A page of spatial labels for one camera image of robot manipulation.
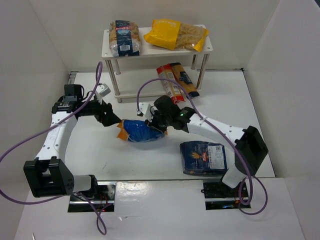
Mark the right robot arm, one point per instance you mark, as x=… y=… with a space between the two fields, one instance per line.
x=248 y=145

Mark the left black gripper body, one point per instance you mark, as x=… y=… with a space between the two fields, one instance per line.
x=104 y=114

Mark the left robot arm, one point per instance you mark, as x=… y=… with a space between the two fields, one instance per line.
x=48 y=175

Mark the dark blue pasta box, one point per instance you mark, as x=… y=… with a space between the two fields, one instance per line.
x=203 y=158

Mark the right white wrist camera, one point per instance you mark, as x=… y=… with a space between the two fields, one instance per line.
x=145 y=110

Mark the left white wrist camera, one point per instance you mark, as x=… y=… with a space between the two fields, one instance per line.
x=101 y=91

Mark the blue clear pasta bag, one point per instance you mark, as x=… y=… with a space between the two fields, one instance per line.
x=124 y=38

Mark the orange blue orecchiette bag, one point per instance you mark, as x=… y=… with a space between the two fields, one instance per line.
x=137 y=131

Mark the white two-tier shelf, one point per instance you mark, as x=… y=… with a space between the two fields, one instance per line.
x=126 y=83

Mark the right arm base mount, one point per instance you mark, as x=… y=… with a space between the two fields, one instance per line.
x=218 y=196

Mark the yellow fusilli pasta bag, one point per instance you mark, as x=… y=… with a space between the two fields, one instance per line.
x=175 y=35

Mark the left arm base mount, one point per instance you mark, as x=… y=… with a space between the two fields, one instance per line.
x=103 y=200

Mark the red spaghetti pack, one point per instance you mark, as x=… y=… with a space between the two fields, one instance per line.
x=165 y=73

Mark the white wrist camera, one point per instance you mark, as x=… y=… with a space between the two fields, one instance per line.
x=145 y=110
x=101 y=91

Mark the yellow blue spaghetti pack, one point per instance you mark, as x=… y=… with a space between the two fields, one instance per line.
x=183 y=79

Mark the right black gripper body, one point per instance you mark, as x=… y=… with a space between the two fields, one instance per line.
x=155 y=122

